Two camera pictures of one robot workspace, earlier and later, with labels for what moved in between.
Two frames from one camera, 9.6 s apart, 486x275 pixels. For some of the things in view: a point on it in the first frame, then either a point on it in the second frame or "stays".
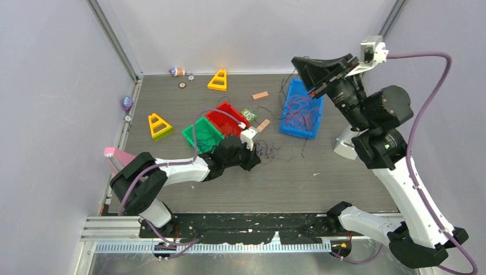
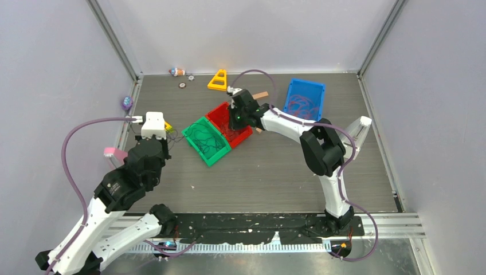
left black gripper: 251,160 → 167,154
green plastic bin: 203,136 stays
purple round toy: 127,103 stays
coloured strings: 265,154 → 180,137
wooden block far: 260,95 stays
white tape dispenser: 345,146 stays
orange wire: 300,114 stays
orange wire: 300,114 stays
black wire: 266,150 → 230,120
